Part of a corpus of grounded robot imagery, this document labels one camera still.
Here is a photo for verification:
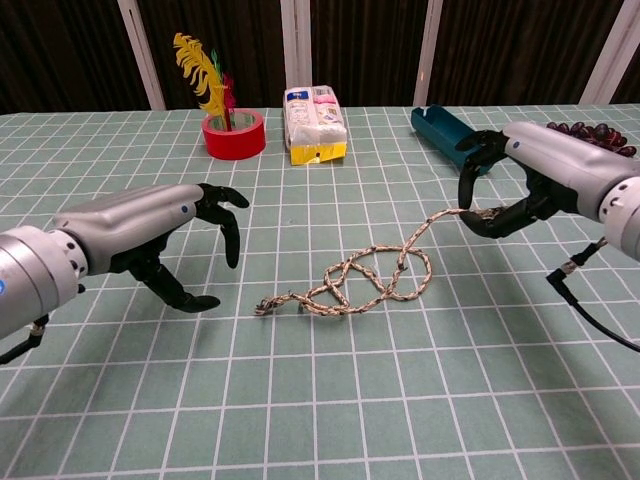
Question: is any dark red grape bunch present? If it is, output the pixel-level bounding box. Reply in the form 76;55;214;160
545;120;638;159

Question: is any dark ribbed curtain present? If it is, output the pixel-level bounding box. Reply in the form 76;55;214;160
0;0;640;116

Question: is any white post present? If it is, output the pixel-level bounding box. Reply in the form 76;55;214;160
279;0;314;96
578;0;640;105
116;0;167;112
412;0;445;107

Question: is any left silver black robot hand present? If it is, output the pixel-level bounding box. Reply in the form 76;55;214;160
52;182;251;314

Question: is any red tape roll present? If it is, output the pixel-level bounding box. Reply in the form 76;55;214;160
201;108;267;161

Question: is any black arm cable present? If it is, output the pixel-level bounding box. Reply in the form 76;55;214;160
0;314;51;366
545;237;640;353

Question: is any red artificial flower stem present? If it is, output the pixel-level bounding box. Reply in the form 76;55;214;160
221;72;239;132

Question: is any white tissue packet bundle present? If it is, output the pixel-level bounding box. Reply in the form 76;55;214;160
282;85;349;167

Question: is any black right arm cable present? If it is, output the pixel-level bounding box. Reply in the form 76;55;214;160
545;237;640;353

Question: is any yellow paper feather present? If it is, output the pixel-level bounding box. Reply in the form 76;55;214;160
173;32;229;119

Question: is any teal open box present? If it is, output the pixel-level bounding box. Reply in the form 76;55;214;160
410;103;495;178

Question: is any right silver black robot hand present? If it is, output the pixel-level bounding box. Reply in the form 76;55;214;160
454;121;640;240

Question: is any beige braided rope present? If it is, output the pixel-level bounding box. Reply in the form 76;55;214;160
253;207;501;317

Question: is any green checked tablecloth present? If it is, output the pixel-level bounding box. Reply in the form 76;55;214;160
0;103;640;480

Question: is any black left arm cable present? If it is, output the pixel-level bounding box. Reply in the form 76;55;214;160
0;314;51;366

